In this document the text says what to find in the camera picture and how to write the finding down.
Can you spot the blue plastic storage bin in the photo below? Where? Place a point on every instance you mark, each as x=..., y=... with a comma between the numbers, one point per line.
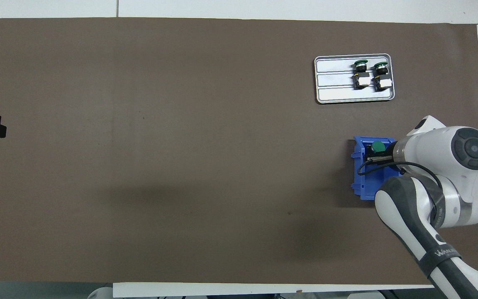
x=363, y=185

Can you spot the silver metal tray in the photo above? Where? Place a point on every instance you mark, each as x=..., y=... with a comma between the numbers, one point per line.
x=334, y=83

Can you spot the brown table mat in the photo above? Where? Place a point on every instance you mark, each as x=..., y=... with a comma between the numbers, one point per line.
x=181, y=166

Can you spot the green push button switch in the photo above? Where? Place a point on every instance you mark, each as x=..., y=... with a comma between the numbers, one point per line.
x=378, y=147
x=382, y=79
x=361, y=77

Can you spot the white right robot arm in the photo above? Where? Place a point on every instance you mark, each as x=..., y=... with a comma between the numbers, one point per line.
x=442, y=149

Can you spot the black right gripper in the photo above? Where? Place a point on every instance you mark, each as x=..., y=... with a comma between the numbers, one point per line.
x=389, y=149

